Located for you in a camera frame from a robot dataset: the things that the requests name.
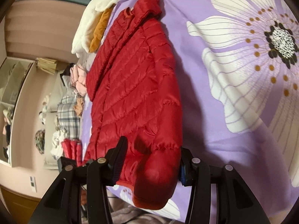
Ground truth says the straw yellow broom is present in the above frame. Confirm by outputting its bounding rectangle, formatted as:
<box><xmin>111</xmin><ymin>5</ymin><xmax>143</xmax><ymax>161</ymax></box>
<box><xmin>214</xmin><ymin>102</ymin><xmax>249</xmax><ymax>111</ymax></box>
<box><xmin>36</xmin><ymin>58</ymin><xmax>58</xmax><ymax>75</ymax></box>

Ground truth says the plaid grey pillow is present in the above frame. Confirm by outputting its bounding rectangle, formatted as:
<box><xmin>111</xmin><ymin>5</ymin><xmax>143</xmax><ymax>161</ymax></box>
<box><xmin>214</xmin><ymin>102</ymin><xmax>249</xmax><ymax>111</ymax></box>
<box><xmin>57</xmin><ymin>95</ymin><xmax>81</xmax><ymax>140</ymax></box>

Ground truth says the white wall shelf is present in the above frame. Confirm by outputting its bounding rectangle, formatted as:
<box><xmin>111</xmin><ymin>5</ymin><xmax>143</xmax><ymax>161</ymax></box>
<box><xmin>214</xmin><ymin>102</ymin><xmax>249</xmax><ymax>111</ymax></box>
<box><xmin>1</xmin><ymin>57</ymin><xmax>36</xmax><ymax>167</ymax></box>

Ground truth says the grey garment pile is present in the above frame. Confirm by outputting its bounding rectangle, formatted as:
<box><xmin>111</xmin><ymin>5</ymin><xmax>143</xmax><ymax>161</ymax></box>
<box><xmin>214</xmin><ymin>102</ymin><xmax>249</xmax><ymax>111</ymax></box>
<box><xmin>60</xmin><ymin>63</ymin><xmax>75</xmax><ymax>91</ymax></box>

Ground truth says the pink folded garment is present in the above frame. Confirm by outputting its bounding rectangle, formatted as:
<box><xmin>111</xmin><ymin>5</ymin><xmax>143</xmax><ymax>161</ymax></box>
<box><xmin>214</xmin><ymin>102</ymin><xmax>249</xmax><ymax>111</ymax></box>
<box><xmin>70</xmin><ymin>65</ymin><xmax>87</xmax><ymax>97</ymax></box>

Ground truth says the white wall socket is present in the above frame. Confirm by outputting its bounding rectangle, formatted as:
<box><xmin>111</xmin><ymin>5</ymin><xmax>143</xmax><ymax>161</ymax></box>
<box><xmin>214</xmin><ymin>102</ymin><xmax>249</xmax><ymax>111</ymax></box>
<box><xmin>30</xmin><ymin>176</ymin><xmax>37</xmax><ymax>193</ymax></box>

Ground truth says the orange folded garment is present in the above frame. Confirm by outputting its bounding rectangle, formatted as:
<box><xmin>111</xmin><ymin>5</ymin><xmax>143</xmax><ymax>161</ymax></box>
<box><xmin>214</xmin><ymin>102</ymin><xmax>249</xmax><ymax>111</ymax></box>
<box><xmin>89</xmin><ymin>4</ymin><xmax>115</xmax><ymax>53</ymax></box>

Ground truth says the red puffer jacket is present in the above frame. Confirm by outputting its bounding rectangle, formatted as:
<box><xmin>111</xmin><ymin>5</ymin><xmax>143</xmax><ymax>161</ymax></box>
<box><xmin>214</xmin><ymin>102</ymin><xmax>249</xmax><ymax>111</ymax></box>
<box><xmin>84</xmin><ymin>0</ymin><xmax>182</xmax><ymax>210</ymax></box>

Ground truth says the tan small garment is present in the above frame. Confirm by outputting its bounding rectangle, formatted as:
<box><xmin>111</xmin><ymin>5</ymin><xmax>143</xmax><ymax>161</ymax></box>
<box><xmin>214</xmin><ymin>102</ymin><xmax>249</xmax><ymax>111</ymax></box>
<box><xmin>73</xmin><ymin>97</ymin><xmax>85</xmax><ymax>117</ymax></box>

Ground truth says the purple floral bed sheet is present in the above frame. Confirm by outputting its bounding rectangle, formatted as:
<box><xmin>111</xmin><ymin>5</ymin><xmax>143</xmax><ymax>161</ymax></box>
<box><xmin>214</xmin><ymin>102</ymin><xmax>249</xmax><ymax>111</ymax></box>
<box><xmin>79</xmin><ymin>0</ymin><xmax>299</xmax><ymax>222</ymax></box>

